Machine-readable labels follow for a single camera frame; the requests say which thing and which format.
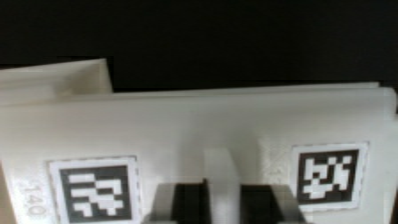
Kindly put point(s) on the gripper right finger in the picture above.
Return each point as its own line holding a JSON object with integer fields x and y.
{"x": 269, "y": 206}

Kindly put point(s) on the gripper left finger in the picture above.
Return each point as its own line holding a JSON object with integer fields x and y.
{"x": 182, "y": 204}

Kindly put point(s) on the white cabinet body box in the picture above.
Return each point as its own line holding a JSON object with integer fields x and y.
{"x": 47, "y": 82}

